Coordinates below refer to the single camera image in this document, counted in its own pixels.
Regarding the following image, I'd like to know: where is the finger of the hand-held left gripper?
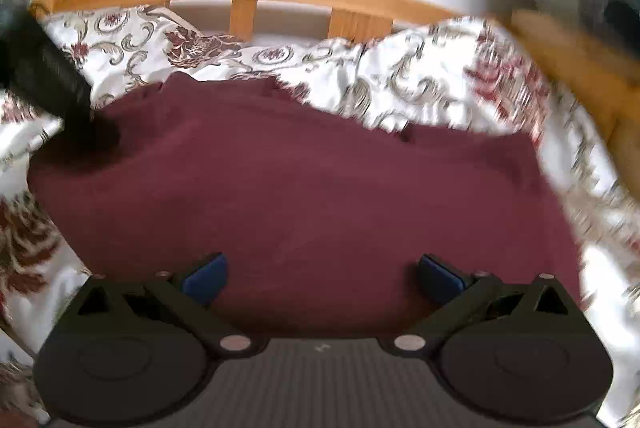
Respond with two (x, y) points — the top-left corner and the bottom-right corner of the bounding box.
(0, 8), (122, 161)

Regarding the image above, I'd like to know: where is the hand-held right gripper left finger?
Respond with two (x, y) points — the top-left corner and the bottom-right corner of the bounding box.
(62, 252), (251, 354)

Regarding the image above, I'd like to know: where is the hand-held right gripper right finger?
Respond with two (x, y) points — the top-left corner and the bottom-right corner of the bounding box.
(392, 253), (581, 354)

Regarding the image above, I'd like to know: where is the maroon long-sleeve shirt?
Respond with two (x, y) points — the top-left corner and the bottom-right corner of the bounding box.
(27, 72), (585, 340)

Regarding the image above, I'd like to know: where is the white floral printed blanket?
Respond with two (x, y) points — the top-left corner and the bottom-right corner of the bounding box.
(0, 4), (640, 428)

